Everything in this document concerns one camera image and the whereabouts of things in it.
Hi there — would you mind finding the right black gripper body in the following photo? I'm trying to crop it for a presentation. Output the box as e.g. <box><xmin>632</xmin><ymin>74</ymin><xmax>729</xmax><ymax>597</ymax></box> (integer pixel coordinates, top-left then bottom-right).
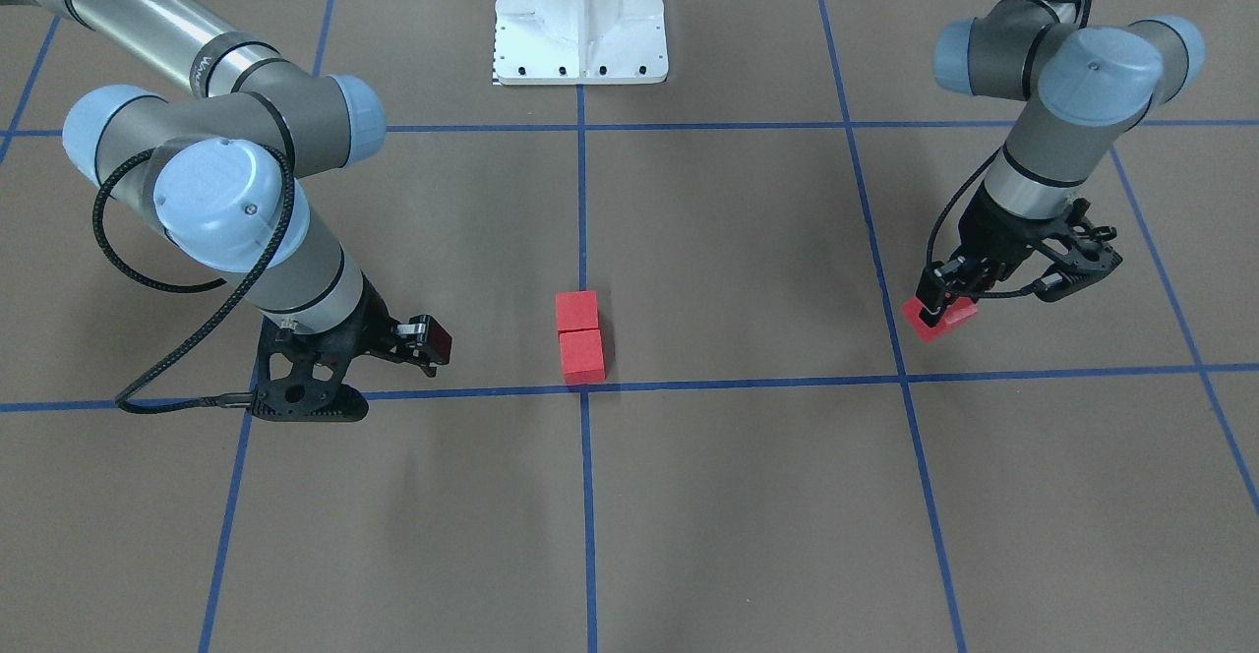
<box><xmin>248</xmin><ymin>282</ymin><xmax>438</xmax><ymax>423</ymax></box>

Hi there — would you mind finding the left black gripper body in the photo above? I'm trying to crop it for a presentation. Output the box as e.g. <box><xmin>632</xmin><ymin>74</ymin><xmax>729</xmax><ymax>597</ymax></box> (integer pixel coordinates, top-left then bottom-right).
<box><xmin>925</xmin><ymin>187</ymin><xmax>1123</xmax><ymax>302</ymax></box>

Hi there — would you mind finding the red block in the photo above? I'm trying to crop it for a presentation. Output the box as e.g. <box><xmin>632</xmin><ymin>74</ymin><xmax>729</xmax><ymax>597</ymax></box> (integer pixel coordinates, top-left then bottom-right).
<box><xmin>555</xmin><ymin>289</ymin><xmax>601</xmax><ymax>333</ymax></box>
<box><xmin>558</xmin><ymin>327</ymin><xmax>607</xmax><ymax>386</ymax></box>
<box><xmin>900</xmin><ymin>296</ymin><xmax>980</xmax><ymax>342</ymax></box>

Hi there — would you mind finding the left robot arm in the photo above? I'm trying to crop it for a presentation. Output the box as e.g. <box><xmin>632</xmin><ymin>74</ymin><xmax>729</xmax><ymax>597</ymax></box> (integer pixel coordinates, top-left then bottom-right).
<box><xmin>901</xmin><ymin>0</ymin><xmax>1205</xmax><ymax>340</ymax></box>

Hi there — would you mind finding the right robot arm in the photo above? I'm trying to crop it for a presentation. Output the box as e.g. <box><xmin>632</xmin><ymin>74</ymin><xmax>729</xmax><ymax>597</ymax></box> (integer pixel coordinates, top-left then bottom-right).
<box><xmin>3</xmin><ymin>0</ymin><xmax>452</xmax><ymax>423</ymax></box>

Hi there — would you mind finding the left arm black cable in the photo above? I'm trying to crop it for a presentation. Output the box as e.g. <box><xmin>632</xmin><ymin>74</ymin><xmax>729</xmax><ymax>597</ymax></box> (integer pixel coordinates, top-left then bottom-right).
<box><xmin>925</xmin><ymin>0</ymin><xmax>1098</xmax><ymax>302</ymax></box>

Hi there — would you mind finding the white pedestal base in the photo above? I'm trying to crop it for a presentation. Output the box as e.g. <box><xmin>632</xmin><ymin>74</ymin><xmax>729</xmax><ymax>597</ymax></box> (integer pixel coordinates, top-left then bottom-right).
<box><xmin>492</xmin><ymin>0</ymin><xmax>670</xmax><ymax>86</ymax></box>

